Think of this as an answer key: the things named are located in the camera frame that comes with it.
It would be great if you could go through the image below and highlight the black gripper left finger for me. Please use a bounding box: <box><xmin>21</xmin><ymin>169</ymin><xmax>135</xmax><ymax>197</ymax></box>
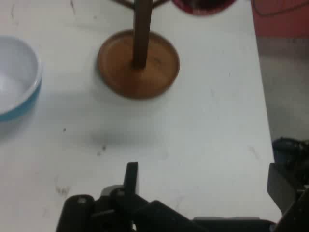
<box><xmin>56</xmin><ymin>161</ymin><xmax>206</xmax><ymax>232</ymax></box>

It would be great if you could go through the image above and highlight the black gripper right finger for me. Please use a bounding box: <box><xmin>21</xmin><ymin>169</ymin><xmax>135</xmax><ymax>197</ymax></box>
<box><xmin>267</xmin><ymin>163</ymin><xmax>309</xmax><ymax>232</ymax></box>

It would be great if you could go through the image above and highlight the red mug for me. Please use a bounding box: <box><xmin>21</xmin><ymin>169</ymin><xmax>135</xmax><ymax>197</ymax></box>
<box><xmin>170</xmin><ymin>0</ymin><xmax>239</xmax><ymax>16</ymax></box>

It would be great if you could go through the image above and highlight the wooden mug tree stand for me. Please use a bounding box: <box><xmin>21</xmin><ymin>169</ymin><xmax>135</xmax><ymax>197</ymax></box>
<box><xmin>97</xmin><ymin>0</ymin><xmax>181</xmax><ymax>100</ymax></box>

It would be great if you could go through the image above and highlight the white bowl with blue outside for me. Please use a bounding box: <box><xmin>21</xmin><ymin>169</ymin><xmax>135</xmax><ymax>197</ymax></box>
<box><xmin>0</xmin><ymin>35</ymin><xmax>44</xmax><ymax>123</ymax></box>

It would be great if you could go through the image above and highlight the thin black floor cable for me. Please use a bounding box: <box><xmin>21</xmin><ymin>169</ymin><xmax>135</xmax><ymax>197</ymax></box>
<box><xmin>252</xmin><ymin>0</ymin><xmax>309</xmax><ymax>17</ymax></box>

